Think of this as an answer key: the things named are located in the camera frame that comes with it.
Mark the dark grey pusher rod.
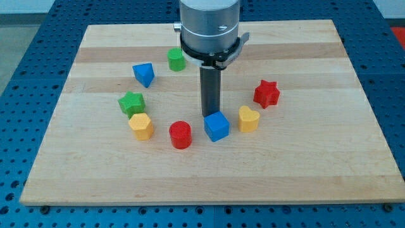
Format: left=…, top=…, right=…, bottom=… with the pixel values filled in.
left=200, top=68, right=221, bottom=117

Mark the yellow hexagon block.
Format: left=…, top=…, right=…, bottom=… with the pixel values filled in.
left=128, top=113, right=154, bottom=141

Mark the yellow heart block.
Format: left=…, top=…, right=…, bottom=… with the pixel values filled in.
left=238, top=106, right=261, bottom=132

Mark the wooden board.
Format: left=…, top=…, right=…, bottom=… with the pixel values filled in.
left=20, top=20, right=404, bottom=206

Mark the red star block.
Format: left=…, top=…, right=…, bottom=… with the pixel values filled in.
left=253, top=80, right=280, bottom=109

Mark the blue cube block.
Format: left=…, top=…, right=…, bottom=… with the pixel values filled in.
left=204, top=111, right=230, bottom=142

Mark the black clamp ring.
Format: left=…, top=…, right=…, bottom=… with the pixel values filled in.
left=179, top=32, right=251, bottom=71

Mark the blue triangle block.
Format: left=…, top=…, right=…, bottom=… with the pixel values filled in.
left=132, top=63, right=154, bottom=88

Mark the red cylinder block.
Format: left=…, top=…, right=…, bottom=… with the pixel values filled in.
left=169, top=121, right=192, bottom=149

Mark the green star block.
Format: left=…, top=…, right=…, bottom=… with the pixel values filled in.
left=118, top=91, right=146, bottom=119

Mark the green cylinder block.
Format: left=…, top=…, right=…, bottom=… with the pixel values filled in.
left=167, top=47, right=186, bottom=72

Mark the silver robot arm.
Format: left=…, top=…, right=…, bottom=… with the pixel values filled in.
left=173, top=0, right=250, bottom=117

